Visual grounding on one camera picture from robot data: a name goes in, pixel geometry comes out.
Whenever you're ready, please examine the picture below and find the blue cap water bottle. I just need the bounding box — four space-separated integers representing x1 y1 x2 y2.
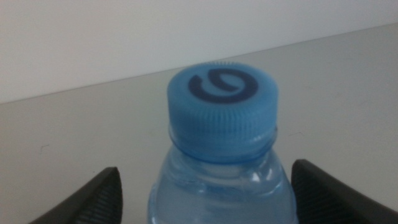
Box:
147 60 299 224

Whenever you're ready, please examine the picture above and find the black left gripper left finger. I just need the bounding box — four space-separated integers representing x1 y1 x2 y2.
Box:
29 166 123 224

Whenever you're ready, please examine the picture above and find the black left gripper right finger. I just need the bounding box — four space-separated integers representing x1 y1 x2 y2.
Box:
290 159 398 224

